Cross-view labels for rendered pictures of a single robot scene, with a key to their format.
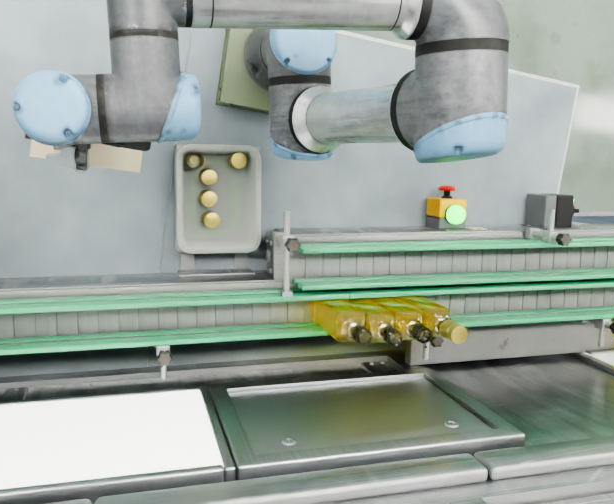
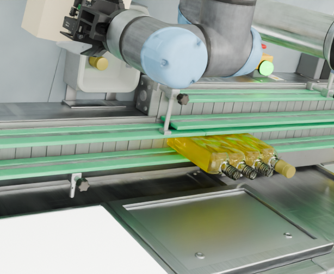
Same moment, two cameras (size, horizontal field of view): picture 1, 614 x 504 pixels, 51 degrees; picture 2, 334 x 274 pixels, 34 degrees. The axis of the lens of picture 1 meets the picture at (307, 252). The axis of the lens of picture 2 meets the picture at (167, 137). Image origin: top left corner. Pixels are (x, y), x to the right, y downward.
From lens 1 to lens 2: 56 cm
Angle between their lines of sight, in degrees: 24
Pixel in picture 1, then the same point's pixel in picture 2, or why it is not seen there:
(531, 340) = (293, 157)
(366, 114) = (299, 33)
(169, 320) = (69, 147)
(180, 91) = (254, 47)
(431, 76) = not seen: outside the picture
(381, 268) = (218, 108)
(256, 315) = (131, 143)
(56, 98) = (192, 57)
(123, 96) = (222, 50)
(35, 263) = not seen: outside the picture
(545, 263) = (313, 106)
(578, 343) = (317, 159)
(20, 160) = not seen: outside the picture
